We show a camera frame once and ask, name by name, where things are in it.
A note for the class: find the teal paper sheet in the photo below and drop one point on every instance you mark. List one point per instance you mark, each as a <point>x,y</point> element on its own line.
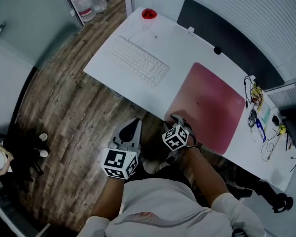
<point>266,112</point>

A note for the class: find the grey earphones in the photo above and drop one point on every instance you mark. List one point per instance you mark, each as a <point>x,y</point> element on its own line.
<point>252,118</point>

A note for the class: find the person's right forearm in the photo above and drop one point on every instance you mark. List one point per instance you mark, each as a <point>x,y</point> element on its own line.
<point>204,176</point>

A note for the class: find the yellow packet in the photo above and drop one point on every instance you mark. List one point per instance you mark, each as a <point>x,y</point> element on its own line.
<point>257,95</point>

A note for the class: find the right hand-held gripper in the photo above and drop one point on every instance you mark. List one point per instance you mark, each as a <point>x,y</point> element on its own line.
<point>175,138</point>

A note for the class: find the red round dish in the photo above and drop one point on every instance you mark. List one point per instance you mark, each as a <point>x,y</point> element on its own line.
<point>148,13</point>

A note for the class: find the blue and white card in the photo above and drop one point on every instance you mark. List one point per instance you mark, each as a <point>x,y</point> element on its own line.
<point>261,131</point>

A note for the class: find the frosted glass door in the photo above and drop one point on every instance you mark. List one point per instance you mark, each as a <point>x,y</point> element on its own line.
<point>27,13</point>

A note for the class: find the small yellow round object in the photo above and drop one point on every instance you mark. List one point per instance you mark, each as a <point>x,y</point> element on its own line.
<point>283,129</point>

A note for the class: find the person's grey shoe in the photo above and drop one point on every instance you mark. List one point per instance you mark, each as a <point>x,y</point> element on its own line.
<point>169,160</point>

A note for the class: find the small black round object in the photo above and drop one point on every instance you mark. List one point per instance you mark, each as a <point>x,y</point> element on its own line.
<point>217,50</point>

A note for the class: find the person's left forearm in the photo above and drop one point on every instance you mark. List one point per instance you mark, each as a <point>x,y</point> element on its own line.
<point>108,199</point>

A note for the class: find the pink desk mat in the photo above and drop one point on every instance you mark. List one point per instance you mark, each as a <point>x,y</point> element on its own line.
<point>207,100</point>

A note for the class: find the white keyboard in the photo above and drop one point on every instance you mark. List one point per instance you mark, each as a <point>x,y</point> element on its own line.
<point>138,58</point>

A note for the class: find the small black adapter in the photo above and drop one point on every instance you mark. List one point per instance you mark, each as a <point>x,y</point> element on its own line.
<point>275,120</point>

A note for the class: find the person's white shirt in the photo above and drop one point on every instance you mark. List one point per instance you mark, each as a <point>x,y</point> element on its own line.
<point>162,201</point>

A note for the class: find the small white clip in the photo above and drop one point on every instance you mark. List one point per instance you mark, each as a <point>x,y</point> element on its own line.
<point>191,30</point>

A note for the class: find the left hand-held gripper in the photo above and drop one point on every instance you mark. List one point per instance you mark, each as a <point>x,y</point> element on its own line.
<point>118,163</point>

